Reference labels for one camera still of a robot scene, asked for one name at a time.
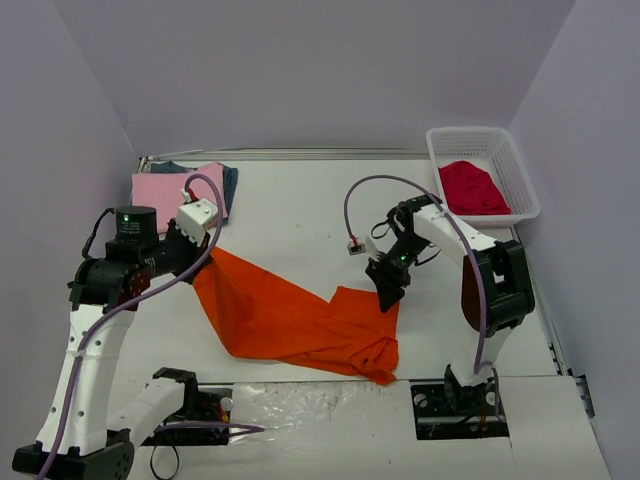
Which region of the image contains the orange t shirt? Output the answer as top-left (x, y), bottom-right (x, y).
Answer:
top-left (193, 248), bottom-right (399, 385)

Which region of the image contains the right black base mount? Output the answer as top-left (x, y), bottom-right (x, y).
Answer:
top-left (410, 380), bottom-right (509, 441)

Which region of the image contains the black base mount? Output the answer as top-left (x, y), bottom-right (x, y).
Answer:
top-left (410, 380), bottom-right (509, 441)
top-left (142, 385), bottom-right (233, 447)

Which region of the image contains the dark blue folded t shirt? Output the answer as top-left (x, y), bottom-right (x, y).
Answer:
top-left (148, 161), bottom-right (239, 213)

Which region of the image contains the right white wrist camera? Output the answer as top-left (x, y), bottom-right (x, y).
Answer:
top-left (347, 236), bottom-right (383, 260)

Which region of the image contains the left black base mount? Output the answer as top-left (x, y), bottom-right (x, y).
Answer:
top-left (142, 385), bottom-right (233, 447)

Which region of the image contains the pink folded t shirt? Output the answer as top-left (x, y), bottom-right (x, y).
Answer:
top-left (132, 162), bottom-right (224, 234)

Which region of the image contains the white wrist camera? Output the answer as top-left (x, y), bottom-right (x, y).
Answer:
top-left (347, 236), bottom-right (383, 260)
top-left (175, 198), bottom-right (218, 245)

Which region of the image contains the thin black cable loop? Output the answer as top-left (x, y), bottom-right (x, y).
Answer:
top-left (149, 442), bottom-right (181, 479)

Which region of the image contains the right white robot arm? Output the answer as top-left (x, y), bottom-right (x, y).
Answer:
top-left (365, 196), bottom-right (535, 413)

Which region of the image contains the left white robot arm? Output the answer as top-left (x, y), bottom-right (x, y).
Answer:
top-left (12, 199), bottom-right (220, 479)

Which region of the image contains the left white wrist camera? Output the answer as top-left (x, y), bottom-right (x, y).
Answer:
top-left (175, 198), bottom-right (218, 245)

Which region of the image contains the red t shirt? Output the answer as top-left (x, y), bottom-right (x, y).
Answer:
top-left (438, 160), bottom-right (511, 216)

